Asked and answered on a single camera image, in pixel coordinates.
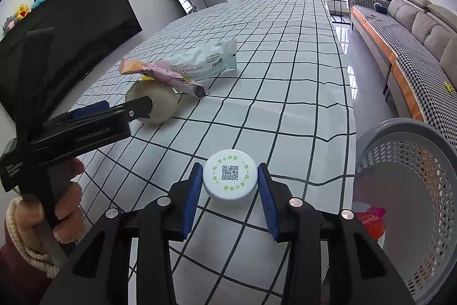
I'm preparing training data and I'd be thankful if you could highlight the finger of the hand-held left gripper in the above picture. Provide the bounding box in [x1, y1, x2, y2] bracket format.
[42, 96, 153, 134]
[48, 100, 111, 125]

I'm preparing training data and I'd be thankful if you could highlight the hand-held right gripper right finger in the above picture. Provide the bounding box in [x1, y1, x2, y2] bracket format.
[257, 162, 416, 305]

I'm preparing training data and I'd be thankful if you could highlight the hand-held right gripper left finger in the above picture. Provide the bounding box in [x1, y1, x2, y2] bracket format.
[39, 162, 204, 305]

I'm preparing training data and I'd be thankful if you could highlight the beige plush ball toy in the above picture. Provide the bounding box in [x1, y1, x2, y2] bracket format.
[126, 79, 179, 125]

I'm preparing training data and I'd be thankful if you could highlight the white round jar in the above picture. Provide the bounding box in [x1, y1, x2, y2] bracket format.
[202, 149, 258, 202]

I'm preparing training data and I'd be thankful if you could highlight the foil snack wrapper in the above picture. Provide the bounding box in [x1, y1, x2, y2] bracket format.
[119, 57, 211, 99]

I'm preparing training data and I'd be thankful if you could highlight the white plastic package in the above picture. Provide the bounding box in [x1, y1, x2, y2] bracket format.
[167, 39, 238, 81]

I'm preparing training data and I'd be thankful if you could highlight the red plastic bag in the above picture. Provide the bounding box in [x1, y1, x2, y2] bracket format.
[353, 210, 386, 243]

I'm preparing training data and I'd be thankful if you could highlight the grey perforated plastic basket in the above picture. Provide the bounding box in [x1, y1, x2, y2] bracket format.
[355, 117, 457, 305]

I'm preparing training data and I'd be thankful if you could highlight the person's left forearm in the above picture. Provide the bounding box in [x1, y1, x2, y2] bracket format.
[0, 219, 68, 305]

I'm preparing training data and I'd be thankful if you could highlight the person's left hand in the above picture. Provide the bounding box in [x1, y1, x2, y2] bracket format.
[5, 158, 86, 256]

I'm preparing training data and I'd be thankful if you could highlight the black curved television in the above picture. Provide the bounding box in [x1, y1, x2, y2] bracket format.
[0, 0, 143, 123]

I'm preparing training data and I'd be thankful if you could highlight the white grid tablecloth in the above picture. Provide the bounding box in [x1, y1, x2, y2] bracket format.
[69, 0, 358, 305]

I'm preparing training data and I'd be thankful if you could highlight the grey sofa with patterned cover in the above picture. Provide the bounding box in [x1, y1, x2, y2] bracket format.
[347, 0, 457, 148]

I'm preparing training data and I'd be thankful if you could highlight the cream braided bracelet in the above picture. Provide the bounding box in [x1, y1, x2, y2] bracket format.
[5, 198, 61, 278]

